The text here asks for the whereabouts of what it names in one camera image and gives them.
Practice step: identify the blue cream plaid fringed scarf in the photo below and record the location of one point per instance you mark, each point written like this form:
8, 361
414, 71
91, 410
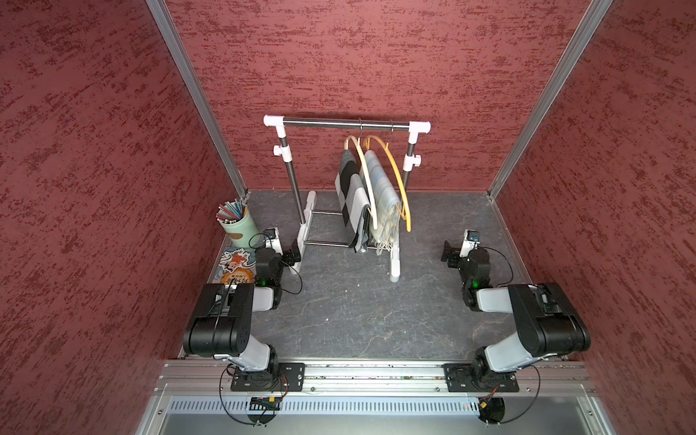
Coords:
387, 203

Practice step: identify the green cup with pencils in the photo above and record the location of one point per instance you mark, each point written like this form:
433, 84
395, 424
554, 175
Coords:
237, 222

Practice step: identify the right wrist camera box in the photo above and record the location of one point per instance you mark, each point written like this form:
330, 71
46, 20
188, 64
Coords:
471, 241

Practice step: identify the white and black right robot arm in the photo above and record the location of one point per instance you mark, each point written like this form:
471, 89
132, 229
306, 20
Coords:
547, 324

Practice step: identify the white and steel clothes rack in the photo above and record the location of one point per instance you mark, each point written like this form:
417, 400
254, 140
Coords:
308, 208

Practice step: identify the colourful illustrated booklet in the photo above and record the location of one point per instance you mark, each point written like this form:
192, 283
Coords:
235, 266

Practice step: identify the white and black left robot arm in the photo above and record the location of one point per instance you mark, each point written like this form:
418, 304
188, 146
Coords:
215, 328

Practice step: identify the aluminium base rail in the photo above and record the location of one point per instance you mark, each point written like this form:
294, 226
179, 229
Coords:
377, 377

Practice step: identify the orange wooden hanger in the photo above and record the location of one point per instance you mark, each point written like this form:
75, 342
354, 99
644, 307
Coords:
404, 208

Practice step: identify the black grey white checked scarf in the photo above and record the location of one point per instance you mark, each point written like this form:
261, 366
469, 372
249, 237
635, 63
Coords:
354, 203

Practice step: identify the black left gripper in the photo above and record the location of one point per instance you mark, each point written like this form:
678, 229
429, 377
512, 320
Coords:
287, 255

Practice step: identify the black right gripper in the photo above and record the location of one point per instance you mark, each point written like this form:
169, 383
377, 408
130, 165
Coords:
454, 255

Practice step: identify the pale wooden hanger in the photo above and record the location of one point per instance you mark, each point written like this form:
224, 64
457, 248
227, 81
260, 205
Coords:
357, 143

